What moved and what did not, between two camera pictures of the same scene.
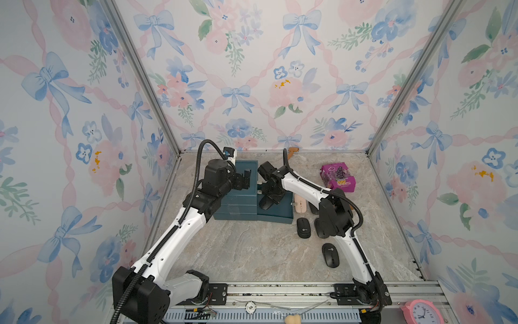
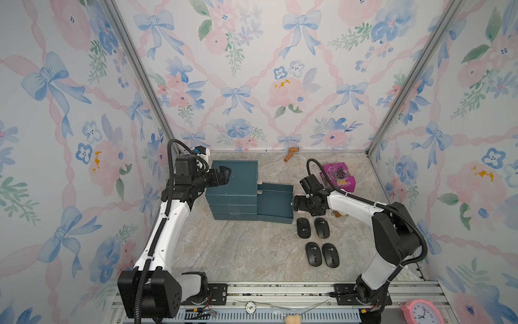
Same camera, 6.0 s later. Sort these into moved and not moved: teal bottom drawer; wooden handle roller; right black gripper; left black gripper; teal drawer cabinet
Moved: left black gripper; right black gripper
Not moved: teal drawer cabinet; wooden handle roller; teal bottom drawer
